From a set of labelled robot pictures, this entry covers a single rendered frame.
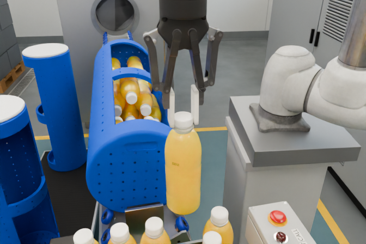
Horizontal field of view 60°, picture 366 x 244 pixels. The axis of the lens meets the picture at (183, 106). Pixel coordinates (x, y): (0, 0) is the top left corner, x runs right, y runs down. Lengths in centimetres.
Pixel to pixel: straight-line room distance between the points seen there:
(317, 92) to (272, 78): 15
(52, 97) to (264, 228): 173
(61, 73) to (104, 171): 138
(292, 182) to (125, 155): 65
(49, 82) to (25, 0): 410
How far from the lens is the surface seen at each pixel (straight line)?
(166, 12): 50
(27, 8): 622
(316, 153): 114
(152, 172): 89
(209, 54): 55
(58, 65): 216
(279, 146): 110
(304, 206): 135
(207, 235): 72
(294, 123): 119
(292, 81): 107
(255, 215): 79
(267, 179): 120
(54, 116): 229
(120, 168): 87
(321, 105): 106
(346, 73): 101
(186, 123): 58
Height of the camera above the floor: 166
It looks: 28 degrees down
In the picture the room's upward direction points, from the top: straight up
